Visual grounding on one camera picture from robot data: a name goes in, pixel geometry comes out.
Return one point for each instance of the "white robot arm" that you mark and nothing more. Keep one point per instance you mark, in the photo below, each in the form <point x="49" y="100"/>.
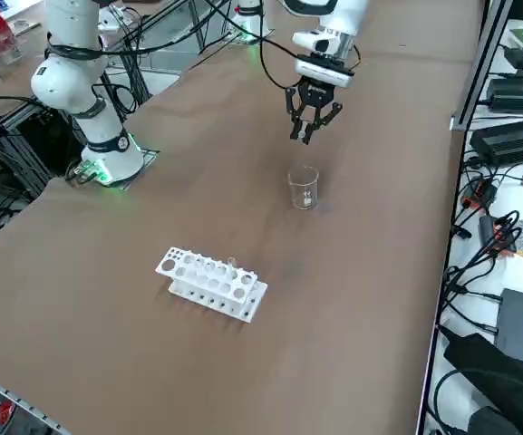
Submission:
<point x="102" y="145"/>
<point x="252" y="25"/>

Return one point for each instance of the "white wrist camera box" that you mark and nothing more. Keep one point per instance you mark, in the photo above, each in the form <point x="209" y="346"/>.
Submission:
<point x="322" y="72"/>

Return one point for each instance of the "black orange power hub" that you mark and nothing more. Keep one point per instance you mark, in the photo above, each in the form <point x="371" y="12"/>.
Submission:
<point x="481" y="192"/>

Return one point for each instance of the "white test tube rack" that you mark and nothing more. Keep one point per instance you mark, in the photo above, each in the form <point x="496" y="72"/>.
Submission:
<point x="184" y="290"/>

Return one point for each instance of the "black fabric bag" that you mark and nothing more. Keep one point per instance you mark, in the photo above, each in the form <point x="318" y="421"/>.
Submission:
<point x="492" y="376"/>

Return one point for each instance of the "aluminium frame post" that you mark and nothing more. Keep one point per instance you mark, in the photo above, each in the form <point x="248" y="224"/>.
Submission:
<point x="475" y="81"/>

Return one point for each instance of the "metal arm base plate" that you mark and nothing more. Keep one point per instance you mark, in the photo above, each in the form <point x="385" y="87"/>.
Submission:
<point x="151" y="156"/>
<point x="268" y="36"/>

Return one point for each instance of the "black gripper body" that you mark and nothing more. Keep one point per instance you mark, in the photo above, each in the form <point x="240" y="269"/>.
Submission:
<point x="317" y="93"/>

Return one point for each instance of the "small black power adapter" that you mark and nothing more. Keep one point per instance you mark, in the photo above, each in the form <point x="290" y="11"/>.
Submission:
<point x="517" y="57"/>

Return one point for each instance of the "clear glass beaker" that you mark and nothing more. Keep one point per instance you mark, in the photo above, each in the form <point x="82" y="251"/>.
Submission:
<point x="304" y="201"/>

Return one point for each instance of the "large black power adapter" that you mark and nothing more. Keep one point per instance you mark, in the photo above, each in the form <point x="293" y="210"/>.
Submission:
<point x="519" y="97"/>

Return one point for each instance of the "aluminium table edge rail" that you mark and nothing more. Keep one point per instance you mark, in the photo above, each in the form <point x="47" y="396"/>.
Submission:
<point x="16" y="401"/>

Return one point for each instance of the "black metal frame stand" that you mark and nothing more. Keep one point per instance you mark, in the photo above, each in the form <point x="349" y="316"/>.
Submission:
<point x="34" y="136"/>

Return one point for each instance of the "ribbed black power adapter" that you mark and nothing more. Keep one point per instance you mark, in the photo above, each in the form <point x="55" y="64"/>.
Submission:
<point x="510" y="142"/>

